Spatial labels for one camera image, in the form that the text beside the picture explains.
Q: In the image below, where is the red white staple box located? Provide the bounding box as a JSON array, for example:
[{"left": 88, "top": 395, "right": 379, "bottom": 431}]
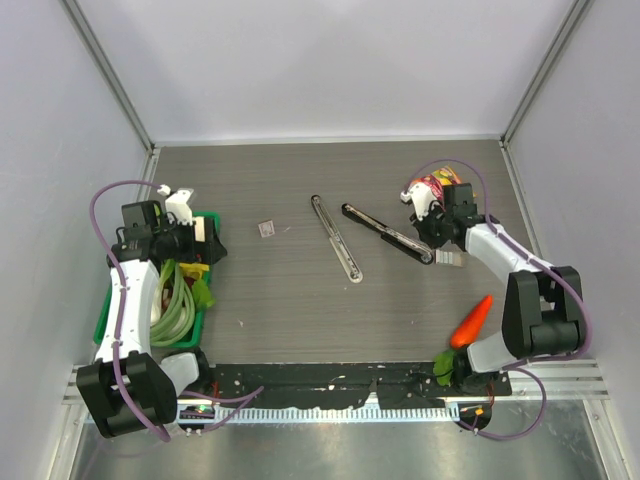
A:
[{"left": 258, "top": 220, "right": 275, "bottom": 238}]

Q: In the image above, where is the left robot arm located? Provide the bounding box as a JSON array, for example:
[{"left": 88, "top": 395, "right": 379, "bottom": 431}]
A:
[{"left": 76, "top": 190, "right": 227, "bottom": 439}]

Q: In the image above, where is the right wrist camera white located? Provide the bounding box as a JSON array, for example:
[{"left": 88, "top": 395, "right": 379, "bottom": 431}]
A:
[{"left": 400, "top": 180, "right": 443, "bottom": 220}]

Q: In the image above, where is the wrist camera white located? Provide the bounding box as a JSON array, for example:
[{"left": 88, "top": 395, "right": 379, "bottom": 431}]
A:
[
  {"left": 157, "top": 184, "right": 195, "bottom": 225},
  {"left": 400, "top": 180, "right": 443, "bottom": 220}
]

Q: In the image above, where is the orange toy carrot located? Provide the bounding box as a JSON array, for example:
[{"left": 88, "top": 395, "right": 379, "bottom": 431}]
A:
[{"left": 449, "top": 295, "right": 494, "bottom": 350}]

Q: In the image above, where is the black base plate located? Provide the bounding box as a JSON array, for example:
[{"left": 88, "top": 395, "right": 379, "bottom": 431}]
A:
[{"left": 204, "top": 362, "right": 512, "bottom": 410}]

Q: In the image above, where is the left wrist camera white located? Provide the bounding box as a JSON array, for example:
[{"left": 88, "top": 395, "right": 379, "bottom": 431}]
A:
[{"left": 157, "top": 184, "right": 195, "bottom": 225}]

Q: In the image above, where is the yellow white toy cabbage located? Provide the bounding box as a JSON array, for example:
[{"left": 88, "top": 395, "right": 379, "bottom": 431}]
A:
[{"left": 179, "top": 263, "right": 210, "bottom": 280}]

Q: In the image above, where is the green plastic tray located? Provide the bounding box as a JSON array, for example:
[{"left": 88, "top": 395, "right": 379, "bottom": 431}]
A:
[{"left": 93, "top": 211, "right": 220, "bottom": 348}]

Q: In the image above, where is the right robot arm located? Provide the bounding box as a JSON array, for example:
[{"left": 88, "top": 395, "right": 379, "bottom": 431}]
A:
[{"left": 401, "top": 182, "right": 590, "bottom": 395}]

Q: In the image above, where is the orange candy bag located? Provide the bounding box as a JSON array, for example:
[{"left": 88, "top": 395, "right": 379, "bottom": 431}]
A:
[{"left": 410, "top": 166, "right": 462, "bottom": 201}]

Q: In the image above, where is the green toy leaf sprig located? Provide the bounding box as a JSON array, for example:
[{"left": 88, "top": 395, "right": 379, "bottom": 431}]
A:
[{"left": 191, "top": 279, "right": 215, "bottom": 311}]

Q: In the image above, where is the white slotted cable duct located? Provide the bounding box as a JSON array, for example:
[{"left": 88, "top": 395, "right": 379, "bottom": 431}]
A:
[{"left": 84, "top": 404, "right": 460, "bottom": 424}]

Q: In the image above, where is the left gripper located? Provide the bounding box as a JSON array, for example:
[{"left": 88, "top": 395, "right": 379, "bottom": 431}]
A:
[{"left": 154, "top": 214, "right": 226, "bottom": 265}]

